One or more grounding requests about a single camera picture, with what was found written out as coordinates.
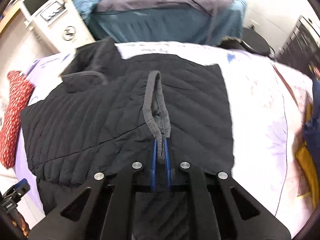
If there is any white machine with screen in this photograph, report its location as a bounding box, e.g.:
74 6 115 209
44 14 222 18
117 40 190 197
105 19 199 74
20 0 97 53

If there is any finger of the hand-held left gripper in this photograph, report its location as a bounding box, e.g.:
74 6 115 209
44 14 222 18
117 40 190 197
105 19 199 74
5 178 30 199

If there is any pink dotted bed sheet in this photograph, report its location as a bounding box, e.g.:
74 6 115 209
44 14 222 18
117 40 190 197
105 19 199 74
271 62 316 220

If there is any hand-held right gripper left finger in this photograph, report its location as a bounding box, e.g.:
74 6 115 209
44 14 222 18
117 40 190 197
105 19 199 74
29 139 158 240

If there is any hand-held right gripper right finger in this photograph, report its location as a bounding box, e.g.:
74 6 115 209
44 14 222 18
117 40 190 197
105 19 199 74
163 138 292 240

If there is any black round stool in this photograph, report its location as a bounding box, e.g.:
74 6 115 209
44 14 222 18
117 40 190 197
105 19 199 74
217 27 275 58

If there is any red floral pillow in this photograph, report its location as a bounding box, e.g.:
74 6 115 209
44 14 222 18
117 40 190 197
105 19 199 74
0 70 36 170

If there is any black quilted jacket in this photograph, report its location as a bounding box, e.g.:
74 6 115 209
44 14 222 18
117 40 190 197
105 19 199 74
21 37 236 240

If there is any yellow folded cloth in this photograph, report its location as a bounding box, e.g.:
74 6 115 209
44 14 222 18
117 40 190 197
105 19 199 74
295 102 320 196

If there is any navy folded cloth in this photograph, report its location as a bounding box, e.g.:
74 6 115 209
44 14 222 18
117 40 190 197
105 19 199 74
302 79 320 156

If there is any black metal rack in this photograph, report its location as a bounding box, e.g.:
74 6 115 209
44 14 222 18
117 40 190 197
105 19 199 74
275 15 320 78

